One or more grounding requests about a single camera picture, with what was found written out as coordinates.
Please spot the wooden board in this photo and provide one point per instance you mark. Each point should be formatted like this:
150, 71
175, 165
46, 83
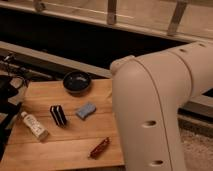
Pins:
67, 147

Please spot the white tube bottle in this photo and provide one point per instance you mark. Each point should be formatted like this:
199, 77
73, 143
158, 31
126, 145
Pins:
38, 130

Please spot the black and white striped box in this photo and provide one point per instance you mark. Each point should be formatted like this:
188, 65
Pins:
58, 115

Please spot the dark ceramic bowl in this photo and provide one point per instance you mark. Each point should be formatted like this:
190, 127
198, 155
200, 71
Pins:
76, 81

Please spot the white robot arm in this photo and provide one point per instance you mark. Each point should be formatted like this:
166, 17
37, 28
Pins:
147, 92

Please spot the red brown pocket knife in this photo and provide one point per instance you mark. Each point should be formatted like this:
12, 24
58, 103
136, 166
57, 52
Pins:
100, 148

